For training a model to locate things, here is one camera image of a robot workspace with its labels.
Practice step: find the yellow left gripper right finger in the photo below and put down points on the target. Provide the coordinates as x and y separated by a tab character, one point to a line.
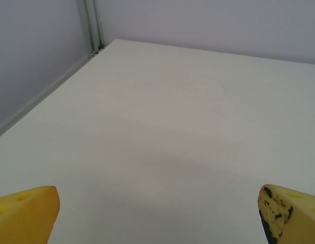
294	218

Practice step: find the aluminium table side rail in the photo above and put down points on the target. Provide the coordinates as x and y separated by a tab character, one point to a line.
40	96

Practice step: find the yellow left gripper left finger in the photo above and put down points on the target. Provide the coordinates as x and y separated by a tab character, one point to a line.
25	216

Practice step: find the aluminium frame post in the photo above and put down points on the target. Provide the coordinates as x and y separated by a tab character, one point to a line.
92	25

